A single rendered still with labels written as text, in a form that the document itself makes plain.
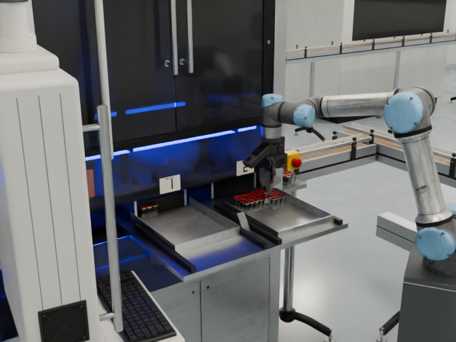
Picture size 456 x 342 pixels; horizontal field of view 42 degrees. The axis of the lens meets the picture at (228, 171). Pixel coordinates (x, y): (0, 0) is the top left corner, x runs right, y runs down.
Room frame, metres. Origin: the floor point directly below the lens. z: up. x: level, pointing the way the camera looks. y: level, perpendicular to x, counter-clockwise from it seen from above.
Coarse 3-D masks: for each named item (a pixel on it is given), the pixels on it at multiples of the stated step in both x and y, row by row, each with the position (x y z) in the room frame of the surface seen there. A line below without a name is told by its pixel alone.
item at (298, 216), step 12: (228, 204) 2.10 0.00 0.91; (288, 204) 2.17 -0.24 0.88; (300, 204) 2.14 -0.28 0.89; (252, 216) 2.06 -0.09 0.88; (264, 216) 2.05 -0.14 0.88; (276, 216) 2.05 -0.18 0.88; (288, 216) 2.05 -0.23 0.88; (300, 216) 2.05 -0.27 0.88; (312, 216) 2.05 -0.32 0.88; (324, 216) 2.03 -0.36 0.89; (264, 228) 1.91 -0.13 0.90; (276, 228) 1.95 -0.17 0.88; (288, 228) 1.95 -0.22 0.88; (300, 228) 1.90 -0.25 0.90; (312, 228) 1.94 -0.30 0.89
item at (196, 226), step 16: (176, 208) 2.14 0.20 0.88; (192, 208) 2.14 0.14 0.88; (208, 208) 2.06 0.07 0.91; (144, 224) 1.94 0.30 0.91; (160, 224) 1.99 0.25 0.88; (176, 224) 1.99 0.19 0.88; (192, 224) 1.99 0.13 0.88; (208, 224) 1.99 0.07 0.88; (224, 224) 1.97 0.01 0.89; (176, 240) 1.86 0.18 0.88; (192, 240) 1.79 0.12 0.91; (208, 240) 1.83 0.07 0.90
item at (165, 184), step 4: (172, 176) 2.05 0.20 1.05; (176, 176) 2.06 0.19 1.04; (160, 180) 2.02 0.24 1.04; (164, 180) 2.03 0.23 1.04; (168, 180) 2.04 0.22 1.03; (176, 180) 2.06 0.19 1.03; (160, 184) 2.02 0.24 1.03; (164, 184) 2.03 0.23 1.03; (168, 184) 2.04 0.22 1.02; (176, 184) 2.06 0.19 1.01; (160, 188) 2.02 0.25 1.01; (164, 188) 2.03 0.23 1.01; (168, 188) 2.04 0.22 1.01; (176, 188) 2.05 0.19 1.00; (160, 192) 2.02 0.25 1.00; (164, 192) 2.03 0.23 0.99; (168, 192) 2.04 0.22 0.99
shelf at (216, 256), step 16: (240, 192) 2.31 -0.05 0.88; (128, 224) 2.00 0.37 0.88; (240, 224) 1.99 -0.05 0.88; (336, 224) 1.99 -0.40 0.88; (144, 240) 1.86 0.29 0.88; (224, 240) 1.86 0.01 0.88; (240, 240) 1.86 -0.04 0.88; (288, 240) 1.86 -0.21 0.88; (304, 240) 1.88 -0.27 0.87; (160, 256) 1.74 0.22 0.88; (192, 256) 1.74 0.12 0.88; (208, 256) 1.74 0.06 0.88; (224, 256) 1.74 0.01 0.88; (240, 256) 1.74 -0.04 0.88; (256, 256) 1.77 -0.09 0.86; (176, 272) 1.64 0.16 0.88; (208, 272) 1.66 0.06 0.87
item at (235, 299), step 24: (240, 264) 2.22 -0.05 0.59; (264, 264) 2.29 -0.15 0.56; (168, 288) 2.03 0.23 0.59; (192, 288) 2.09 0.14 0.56; (216, 288) 2.15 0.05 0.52; (240, 288) 2.22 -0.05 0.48; (264, 288) 2.29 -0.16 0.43; (168, 312) 2.02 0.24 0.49; (192, 312) 2.09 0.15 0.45; (216, 312) 2.15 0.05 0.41; (240, 312) 2.22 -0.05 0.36; (264, 312) 2.29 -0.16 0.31; (192, 336) 2.08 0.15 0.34; (216, 336) 2.15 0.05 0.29; (240, 336) 2.22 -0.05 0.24; (264, 336) 2.29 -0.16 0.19
